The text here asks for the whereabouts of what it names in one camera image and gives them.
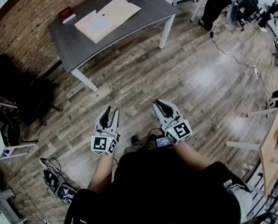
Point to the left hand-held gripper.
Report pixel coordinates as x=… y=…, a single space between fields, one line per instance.
x=104 y=143

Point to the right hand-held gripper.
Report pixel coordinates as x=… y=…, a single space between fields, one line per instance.
x=179 y=130

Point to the white A4 paper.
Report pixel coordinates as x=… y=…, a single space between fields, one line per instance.
x=95 y=23

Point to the beige folder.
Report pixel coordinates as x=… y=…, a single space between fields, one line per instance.
x=120 y=10

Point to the person's right forearm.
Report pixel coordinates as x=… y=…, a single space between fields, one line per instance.
x=190 y=156

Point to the person's left forearm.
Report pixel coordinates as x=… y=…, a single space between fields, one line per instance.
x=102 y=171

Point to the small black screen device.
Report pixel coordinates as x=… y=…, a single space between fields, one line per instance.
x=162 y=142

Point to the person's dark shoe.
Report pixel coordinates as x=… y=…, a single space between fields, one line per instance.
x=135 y=141

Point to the person's black shirt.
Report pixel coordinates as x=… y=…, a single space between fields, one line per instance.
x=157 y=185

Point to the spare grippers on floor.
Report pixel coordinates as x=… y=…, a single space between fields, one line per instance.
x=53 y=181

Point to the dark grey desk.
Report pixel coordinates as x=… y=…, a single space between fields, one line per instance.
x=139 y=29

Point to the black office chair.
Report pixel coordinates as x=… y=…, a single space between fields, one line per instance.
x=24 y=90

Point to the black power adapter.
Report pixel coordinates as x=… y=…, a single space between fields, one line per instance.
x=211 y=34

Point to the white power strip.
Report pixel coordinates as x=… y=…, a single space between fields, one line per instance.
x=255 y=70

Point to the light wooden table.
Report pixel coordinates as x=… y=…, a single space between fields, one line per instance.
x=270 y=153

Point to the dark red book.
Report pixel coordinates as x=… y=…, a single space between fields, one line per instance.
x=66 y=15

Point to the grey floor fan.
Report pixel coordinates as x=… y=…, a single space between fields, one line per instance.
x=231 y=14

